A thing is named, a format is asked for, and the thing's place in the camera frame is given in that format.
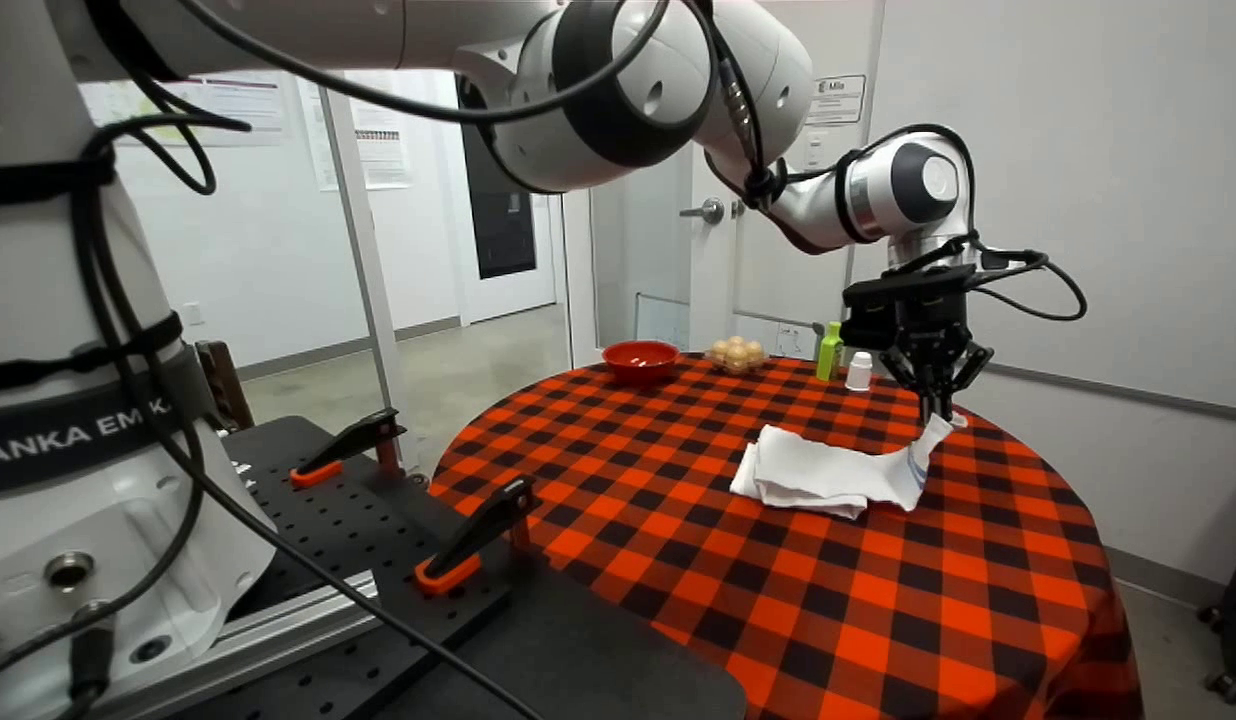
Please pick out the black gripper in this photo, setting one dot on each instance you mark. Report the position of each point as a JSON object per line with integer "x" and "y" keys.
{"x": 936, "y": 344}

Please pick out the white cloth with blue stripes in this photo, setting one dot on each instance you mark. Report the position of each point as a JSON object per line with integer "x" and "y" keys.
{"x": 828, "y": 471}

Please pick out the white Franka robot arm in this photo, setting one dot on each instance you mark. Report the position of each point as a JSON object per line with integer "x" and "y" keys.
{"x": 617, "y": 93}

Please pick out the green bottle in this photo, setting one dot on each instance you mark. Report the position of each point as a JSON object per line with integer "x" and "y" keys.
{"x": 828, "y": 352}

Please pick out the red black checkered tablecloth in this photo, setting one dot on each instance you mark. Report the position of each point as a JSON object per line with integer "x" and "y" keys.
{"x": 803, "y": 625}

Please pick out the red bowl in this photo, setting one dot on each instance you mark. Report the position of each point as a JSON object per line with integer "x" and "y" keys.
{"x": 640, "y": 360}

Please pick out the black door panel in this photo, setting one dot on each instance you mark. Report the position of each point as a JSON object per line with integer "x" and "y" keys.
{"x": 501, "y": 225}

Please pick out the black clamp with orange tips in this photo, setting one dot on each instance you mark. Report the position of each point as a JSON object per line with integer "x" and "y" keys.
{"x": 349, "y": 444}
{"x": 479, "y": 541}

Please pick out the black perforated mounting board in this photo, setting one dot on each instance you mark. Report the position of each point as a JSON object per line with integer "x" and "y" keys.
{"x": 339, "y": 535}

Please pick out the brown wooden object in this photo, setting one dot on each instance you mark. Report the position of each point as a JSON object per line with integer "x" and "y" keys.
{"x": 227, "y": 385}

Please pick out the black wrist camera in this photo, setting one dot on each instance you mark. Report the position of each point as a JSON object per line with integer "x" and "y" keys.
{"x": 911, "y": 287}

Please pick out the white wall sign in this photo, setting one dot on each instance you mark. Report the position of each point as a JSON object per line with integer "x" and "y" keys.
{"x": 840, "y": 102}

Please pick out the white metal post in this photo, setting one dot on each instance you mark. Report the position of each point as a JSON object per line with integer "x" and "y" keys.
{"x": 367, "y": 266}

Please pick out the narrow white wall poster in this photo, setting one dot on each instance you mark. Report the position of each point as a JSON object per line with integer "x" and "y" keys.
{"x": 382, "y": 141}

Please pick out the wide white wall poster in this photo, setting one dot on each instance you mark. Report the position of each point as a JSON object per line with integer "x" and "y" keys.
{"x": 241, "y": 114}

